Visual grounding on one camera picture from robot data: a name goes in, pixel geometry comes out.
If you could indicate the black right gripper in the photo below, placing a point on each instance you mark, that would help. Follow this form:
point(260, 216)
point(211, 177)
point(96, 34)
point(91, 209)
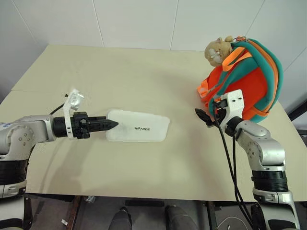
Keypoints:
point(218, 110)

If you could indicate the brown table leg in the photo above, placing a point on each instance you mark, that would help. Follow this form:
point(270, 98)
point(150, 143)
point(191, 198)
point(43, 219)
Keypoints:
point(73, 213)

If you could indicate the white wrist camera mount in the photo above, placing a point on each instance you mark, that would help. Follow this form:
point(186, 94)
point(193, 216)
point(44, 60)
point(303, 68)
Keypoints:
point(233, 103)
point(72, 100)

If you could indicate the dark rounded shape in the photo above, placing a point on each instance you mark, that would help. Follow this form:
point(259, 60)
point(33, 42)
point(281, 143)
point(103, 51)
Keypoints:
point(121, 219)

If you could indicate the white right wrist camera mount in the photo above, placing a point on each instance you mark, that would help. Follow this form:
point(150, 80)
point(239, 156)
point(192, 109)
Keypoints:
point(233, 103)

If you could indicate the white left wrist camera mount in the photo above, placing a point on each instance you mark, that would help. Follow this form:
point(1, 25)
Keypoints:
point(72, 100)

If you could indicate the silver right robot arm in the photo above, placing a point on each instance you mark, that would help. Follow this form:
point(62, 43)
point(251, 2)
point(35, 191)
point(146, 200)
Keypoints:
point(263, 148)

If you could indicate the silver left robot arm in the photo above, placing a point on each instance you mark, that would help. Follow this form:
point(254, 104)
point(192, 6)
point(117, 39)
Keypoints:
point(24, 134)

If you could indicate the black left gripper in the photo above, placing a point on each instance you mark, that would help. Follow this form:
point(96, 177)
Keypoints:
point(80, 127)

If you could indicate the orange and teal backpack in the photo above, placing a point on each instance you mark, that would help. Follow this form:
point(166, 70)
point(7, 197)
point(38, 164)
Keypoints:
point(249, 79)

